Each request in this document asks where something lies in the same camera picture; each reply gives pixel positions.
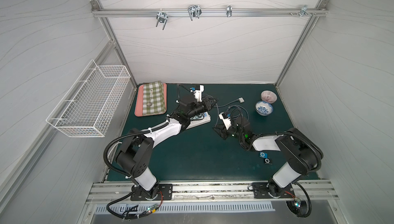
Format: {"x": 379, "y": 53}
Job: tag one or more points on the metal crossbar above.
{"x": 227, "y": 12}

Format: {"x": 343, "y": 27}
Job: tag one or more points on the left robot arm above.
{"x": 130, "y": 154}

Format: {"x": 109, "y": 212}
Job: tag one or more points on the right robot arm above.
{"x": 301, "y": 154}

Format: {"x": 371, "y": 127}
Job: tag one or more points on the green checkered cloth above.
{"x": 159, "y": 106}

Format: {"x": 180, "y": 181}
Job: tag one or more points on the white wire basket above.
{"x": 88, "y": 107}

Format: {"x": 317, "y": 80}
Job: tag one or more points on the pink striped bowl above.
{"x": 269, "y": 96}

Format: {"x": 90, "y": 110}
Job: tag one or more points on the blue patterned bowl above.
{"x": 263, "y": 108}

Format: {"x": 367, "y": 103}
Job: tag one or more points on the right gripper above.
{"x": 224, "y": 130}

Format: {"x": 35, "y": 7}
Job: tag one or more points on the spoon with white handle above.
{"x": 150, "y": 102}

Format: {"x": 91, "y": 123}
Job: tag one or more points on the white colourful power strip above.
{"x": 199, "y": 120}

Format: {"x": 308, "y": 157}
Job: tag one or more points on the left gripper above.
{"x": 206, "y": 104}

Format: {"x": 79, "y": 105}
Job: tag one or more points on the aluminium front rail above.
{"x": 214, "y": 191}

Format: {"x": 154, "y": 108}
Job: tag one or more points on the blue mp3 player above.
{"x": 263, "y": 155}

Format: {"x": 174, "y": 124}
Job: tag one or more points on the pink tray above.
{"x": 139, "y": 100}

